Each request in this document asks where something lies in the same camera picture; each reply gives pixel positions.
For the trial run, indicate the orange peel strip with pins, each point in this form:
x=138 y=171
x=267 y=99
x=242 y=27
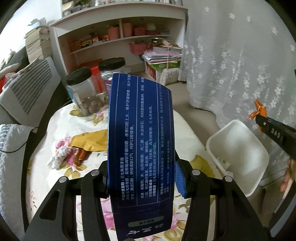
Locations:
x=260 y=110

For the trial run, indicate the white floral lace curtain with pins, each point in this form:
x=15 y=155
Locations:
x=236 y=52

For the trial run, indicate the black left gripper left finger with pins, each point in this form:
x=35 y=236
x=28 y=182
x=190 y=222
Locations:
x=56 y=217

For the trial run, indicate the grey striped sofa cushion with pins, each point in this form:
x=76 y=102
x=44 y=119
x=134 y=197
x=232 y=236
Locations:
x=26 y=99

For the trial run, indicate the white trash bin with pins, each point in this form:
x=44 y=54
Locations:
x=238 y=153

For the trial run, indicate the purple label nut jar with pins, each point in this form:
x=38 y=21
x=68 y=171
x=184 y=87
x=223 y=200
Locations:
x=108 y=67

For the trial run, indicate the blue toothpaste box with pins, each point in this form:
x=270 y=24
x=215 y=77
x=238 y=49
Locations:
x=141 y=156

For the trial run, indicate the grey quilted blanket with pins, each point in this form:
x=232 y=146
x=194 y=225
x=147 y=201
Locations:
x=13 y=144

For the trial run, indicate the pink basket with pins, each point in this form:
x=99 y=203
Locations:
x=138 y=48

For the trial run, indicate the stack of books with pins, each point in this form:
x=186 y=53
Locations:
x=38 y=43

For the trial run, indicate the stack of papers and boxes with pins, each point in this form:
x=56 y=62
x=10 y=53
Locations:
x=161 y=54

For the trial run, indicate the yellow paper envelope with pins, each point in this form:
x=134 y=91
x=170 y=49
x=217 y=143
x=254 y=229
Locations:
x=91 y=142

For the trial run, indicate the person's right hand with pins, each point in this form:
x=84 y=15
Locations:
x=289 y=176

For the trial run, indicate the pink flower pot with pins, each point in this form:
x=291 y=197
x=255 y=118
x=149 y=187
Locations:
x=113 y=33

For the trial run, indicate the crumpled white tissue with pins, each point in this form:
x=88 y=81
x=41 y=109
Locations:
x=64 y=155

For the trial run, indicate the white bookshelf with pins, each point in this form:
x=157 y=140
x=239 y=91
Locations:
x=82 y=36

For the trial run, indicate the white fluffy slipper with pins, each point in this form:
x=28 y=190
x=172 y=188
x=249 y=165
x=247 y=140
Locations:
x=169 y=76

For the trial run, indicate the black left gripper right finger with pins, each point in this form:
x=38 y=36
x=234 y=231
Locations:
x=235 y=218

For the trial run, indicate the clear jar with nuts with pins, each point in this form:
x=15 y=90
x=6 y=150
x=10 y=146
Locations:
x=84 y=91

